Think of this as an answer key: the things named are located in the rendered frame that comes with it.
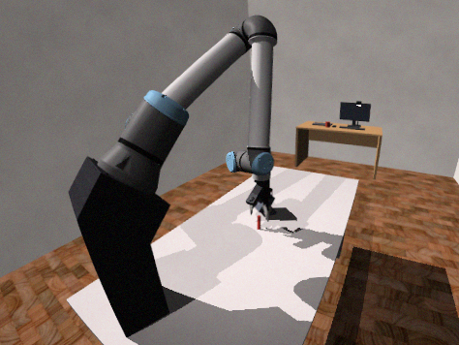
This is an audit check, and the grey square panel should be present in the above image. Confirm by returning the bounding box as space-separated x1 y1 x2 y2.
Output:
255 196 277 217

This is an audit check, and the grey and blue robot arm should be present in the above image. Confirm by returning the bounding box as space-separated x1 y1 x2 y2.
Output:
98 16 277 195

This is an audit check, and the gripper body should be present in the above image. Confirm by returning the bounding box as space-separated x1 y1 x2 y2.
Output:
254 179 272 203

